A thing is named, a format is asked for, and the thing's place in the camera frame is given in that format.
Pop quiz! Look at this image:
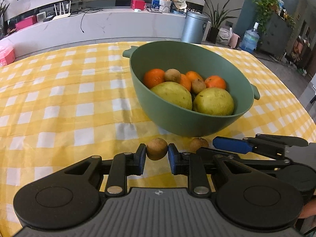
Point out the orange tangerine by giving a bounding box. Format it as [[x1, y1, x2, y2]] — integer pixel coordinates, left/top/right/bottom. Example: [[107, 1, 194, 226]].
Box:
[[205, 75, 227, 89], [142, 69, 165, 89], [185, 71, 204, 82], [179, 74, 192, 92]]

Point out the green colander bowl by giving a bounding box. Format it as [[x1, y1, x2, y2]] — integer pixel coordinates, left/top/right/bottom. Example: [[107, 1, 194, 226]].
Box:
[[123, 41, 260, 137]]

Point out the grey metal trash can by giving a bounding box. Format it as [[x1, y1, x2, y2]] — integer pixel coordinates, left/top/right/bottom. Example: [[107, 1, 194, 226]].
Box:
[[181, 11, 208, 44]]

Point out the yellow checkered tablecloth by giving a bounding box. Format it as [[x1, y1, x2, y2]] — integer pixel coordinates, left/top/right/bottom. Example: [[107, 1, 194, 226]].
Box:
[[1, 42, 315, 236]]

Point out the potted green plant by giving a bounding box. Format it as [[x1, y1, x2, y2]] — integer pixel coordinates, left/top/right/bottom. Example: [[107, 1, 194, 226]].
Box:
[[204, 0, 241, 44]]

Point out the yellow-green pear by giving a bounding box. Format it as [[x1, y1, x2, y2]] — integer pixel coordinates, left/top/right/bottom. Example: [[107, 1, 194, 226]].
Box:
[[151, 82, 192, 110], [193, 87, 235, 116]]

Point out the white wifi router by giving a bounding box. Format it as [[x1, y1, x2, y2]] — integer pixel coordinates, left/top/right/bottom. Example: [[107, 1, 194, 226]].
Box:
[[53, 1, 72, 20]]

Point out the brown longan fruit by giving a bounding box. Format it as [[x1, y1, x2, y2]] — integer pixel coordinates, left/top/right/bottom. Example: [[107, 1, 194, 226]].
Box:
[[146, 137, 168, 161], [189, 137, 209, 153], [164, 69, 181, 84], [191, 78, 206, 95]]

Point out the white plastic bag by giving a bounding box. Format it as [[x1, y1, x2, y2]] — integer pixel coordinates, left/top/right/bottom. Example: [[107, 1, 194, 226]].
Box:
[[216, 27, 233, 45]]

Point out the blue water jug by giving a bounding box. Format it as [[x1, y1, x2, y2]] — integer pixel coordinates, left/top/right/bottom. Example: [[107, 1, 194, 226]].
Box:
[[239, 22, 260, 53]]

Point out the yellow-green pear left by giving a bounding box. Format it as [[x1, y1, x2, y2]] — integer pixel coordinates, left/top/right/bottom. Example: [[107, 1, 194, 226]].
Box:
[[151, 82, 192, 110]]

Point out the pink box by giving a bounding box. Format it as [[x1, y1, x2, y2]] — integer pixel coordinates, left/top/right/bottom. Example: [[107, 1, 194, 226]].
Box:
[[16, 16, 37, 31]]

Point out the pink storage basket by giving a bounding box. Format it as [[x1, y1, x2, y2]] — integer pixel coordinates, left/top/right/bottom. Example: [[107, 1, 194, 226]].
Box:
[[0, 41, 16, 67]]

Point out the dark grey cabinet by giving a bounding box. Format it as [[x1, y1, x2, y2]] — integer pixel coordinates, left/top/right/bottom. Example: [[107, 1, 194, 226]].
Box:
[[259, 13, 292, 57]]

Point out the yellow-green pear right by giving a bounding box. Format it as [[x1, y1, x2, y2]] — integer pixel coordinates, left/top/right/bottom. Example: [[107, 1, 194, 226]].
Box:
[[193, 87, 235, 116]]

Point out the person right hand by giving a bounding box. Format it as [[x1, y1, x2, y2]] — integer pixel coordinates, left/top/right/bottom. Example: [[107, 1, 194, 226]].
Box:
[[299, 199, 316, 219]]

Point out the red box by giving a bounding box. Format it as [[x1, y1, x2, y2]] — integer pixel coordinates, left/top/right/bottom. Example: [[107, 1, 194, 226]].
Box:
[[130, 0, 146, 11]]

